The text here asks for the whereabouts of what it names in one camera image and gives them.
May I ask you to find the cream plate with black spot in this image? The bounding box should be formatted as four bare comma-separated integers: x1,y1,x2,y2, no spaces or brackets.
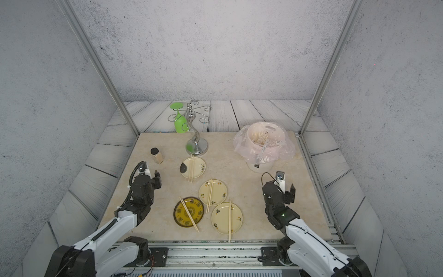
180,157,206,179

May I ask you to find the yellow patterned plate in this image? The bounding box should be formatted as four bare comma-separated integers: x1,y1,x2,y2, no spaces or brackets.
173,197,205,227

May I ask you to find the silver metal hook stand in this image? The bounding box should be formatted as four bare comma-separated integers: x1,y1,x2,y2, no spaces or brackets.
183,100,212,157

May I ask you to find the aluminium frame post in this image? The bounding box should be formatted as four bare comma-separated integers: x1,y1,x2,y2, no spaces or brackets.
56,0,141,138
299,0,364,137

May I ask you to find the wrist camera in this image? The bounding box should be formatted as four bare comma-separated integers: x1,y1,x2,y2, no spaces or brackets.
275,171,286,194
138,161,152,178

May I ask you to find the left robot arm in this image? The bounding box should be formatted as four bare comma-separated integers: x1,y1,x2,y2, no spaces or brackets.
45,166,162,277

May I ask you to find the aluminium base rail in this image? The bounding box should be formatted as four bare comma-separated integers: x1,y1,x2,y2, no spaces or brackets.
84,242,361,277

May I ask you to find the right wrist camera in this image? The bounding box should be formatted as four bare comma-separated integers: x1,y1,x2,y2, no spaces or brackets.
275,171,286,194

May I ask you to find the bare wooden chopstick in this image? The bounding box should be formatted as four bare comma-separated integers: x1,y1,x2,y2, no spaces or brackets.
188,157,193,182

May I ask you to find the cream floral plate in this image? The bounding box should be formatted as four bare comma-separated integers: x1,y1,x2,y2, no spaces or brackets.
198,179,228,206
211,202,244,235

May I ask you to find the white bucket with pink bag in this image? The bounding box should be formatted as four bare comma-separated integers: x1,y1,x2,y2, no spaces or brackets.
233,122,296,173

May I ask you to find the small bottle with black cap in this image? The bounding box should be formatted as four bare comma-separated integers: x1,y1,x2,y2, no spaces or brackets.
150,147,164,165

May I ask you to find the right aluminium frame post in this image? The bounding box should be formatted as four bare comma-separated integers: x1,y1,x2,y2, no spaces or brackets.
299,0,364,137

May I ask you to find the left aluminium frame post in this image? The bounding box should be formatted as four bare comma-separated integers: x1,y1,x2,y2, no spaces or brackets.
56,0,141,138

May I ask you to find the green plastic spoon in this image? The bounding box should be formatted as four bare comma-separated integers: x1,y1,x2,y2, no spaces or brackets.
168,102,189,133

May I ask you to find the cream floral plate middle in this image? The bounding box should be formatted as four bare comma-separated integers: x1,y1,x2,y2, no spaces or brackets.
198,179,228,206

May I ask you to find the cream floral plate front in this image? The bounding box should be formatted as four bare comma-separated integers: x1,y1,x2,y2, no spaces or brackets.
211,202,244,235

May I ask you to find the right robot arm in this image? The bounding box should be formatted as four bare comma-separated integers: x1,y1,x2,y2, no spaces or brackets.
262,181,372,277

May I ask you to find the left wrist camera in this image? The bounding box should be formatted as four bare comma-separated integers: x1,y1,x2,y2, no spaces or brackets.
138,161,152,178

